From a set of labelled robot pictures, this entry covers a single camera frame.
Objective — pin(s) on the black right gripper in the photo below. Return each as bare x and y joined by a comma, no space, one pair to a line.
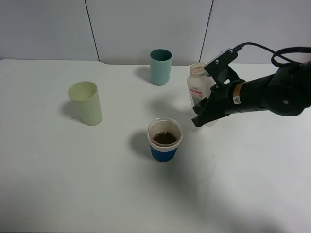
236,97

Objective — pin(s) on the clear plastic drink bottle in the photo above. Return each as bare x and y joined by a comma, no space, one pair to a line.
199,83

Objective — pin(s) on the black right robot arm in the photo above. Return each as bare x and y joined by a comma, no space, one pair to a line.
285,93

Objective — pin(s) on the clear cup with blue sleeve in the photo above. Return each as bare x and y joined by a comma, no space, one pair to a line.
164,136

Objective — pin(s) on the teal plastic cup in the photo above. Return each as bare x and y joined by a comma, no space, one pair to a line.
160,66

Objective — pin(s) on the light green plastic cup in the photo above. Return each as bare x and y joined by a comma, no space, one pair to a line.
84,95

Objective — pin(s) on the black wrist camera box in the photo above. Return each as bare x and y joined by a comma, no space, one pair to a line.
222,63

